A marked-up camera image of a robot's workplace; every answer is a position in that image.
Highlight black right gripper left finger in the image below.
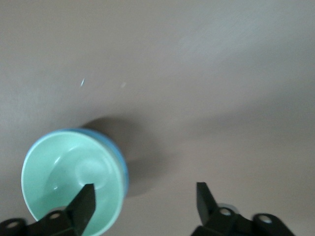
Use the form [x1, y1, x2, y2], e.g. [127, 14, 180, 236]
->
[0, 183, 96, 236]

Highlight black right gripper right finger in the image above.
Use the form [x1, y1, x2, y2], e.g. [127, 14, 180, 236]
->
[189, 182, 296, 236]

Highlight blue bowl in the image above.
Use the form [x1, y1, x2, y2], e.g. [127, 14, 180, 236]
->
[23, 127, 129, 200]

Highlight green bowl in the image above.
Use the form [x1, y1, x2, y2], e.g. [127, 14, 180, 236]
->
[21, 130, 124, 236]

